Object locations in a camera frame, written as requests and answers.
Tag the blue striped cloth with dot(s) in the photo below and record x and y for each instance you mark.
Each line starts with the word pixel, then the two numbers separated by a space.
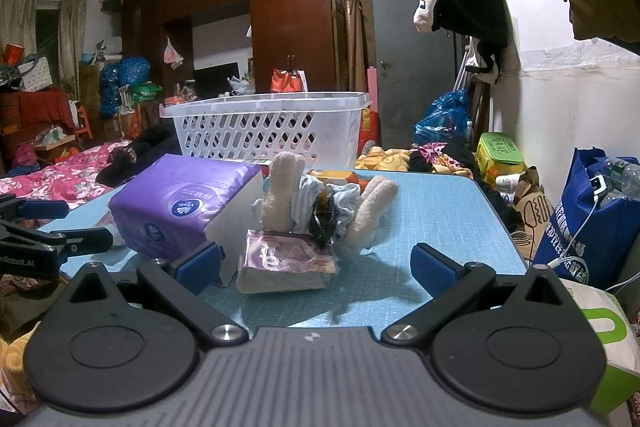
pixel 346 202

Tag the red white bag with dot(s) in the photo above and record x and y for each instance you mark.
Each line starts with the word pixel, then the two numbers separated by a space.
pixel 287 82

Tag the clear plastic storage box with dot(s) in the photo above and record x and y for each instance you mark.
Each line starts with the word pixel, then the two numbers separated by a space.
pixel 250 132

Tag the black hanging garment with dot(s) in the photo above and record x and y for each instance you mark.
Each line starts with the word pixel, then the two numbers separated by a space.
pixel 475 12

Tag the pink foam board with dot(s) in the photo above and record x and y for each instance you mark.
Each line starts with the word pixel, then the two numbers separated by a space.
pixel 373 87

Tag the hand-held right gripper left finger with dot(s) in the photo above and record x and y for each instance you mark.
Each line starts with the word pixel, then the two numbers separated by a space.
pixel 200 264

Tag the brown wooden wardrobe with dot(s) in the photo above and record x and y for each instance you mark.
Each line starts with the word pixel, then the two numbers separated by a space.
pixel 295 7

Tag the black fuzzy clothing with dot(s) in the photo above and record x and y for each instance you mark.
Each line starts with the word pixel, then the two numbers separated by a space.
pixel 145 148

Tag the beige curtain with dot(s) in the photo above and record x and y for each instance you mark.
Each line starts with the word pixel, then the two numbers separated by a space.
pixel 72 42
pixel 17 22

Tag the pink floral bedsheet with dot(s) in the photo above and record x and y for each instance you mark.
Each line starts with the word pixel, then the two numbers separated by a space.
pixel 60 182

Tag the blue plastic bag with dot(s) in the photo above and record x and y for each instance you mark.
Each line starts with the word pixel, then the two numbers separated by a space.
pixel 442 118

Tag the cream plush sock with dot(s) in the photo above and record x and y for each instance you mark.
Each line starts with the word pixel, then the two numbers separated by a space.
pixel 282 192
pixel 371 207

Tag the wooden sticks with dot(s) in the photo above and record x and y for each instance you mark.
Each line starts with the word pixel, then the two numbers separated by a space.
pixel 356 32

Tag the blue tote bag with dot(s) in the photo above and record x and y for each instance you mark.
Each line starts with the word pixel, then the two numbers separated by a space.
pixel 595 239

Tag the green lidded box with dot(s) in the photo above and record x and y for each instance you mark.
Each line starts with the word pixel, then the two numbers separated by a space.
pixel 500 154

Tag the white orange plastic bag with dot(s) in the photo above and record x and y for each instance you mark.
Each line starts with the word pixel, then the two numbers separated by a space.
pixel 173 54

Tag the white green bag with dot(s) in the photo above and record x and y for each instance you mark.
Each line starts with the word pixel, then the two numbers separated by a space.
pixel 607 347

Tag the pile of blue bags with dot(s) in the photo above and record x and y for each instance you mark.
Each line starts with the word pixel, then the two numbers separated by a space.
pixel 125 74

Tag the orange packet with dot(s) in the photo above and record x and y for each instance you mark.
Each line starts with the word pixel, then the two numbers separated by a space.
pixel 332 177

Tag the small tissue packet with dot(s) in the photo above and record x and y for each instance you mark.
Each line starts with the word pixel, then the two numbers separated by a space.
pixel 280 263

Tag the black monitor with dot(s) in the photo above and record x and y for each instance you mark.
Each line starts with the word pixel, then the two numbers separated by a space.
pixel 216 79

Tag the yellow floral cloth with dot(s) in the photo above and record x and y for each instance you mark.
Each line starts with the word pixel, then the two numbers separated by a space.
pixel 382 159

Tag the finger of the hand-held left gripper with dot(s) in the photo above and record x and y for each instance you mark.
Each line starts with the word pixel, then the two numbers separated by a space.
pixel 75 239
pixel 45 209

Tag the black hair clip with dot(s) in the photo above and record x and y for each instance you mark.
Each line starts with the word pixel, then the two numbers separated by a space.
pixel 320 218

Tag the brown paper bag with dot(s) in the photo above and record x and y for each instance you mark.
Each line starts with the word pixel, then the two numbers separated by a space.
pixel 535 207

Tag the white folding rack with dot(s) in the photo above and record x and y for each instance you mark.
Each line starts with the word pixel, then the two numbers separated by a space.
pixel 467 67

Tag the purple tissue pack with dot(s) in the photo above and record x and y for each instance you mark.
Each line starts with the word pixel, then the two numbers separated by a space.
pixel 170 202

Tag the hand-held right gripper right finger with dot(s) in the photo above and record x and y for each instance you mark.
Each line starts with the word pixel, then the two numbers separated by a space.
pixel 432 264

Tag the white power bank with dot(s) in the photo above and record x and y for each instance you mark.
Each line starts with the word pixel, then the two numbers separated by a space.
pixel 598 187

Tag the grey door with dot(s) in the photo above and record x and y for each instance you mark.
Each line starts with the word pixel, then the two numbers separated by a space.
pixel 400 52

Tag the clear water bottle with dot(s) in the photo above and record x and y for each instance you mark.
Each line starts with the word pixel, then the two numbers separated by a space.
pixel 621 172

